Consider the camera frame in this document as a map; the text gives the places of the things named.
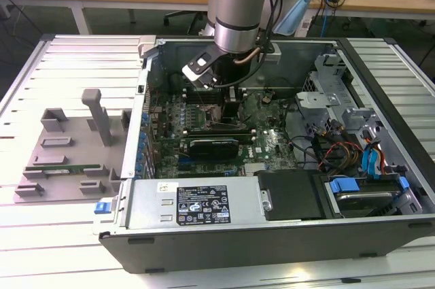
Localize RAM slot with white latches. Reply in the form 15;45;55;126
181;131;256;137
181;137;256;145
182;94;247;100

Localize green motherboard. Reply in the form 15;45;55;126
145;88;302;180

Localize black graphics card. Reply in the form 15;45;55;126
188;137;240;160

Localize black chair base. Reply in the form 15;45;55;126
162;10;205;35

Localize metal drive cage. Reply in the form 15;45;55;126
294;51;387;140

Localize silver chipset heatsink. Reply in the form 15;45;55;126
243;163;270;177

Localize black plastic shroud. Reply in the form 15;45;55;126
254;169;330;222

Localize grey power supply unit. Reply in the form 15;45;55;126
124;178;270;233

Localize blue disk carrier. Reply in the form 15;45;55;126
324;175;413;219

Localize grey parts rack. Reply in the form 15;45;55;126
13;88;134;205

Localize open black PC case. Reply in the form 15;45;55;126
92;35;435;275

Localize green RAM stick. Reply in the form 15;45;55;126
25;163;103;173

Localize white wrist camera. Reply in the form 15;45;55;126
181;47;222;92

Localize black camera cable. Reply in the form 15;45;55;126
212;0;285;90

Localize red yellow black wires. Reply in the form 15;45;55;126
317;141;364;171

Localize flat blue data wire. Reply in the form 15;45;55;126
360;144;384;181

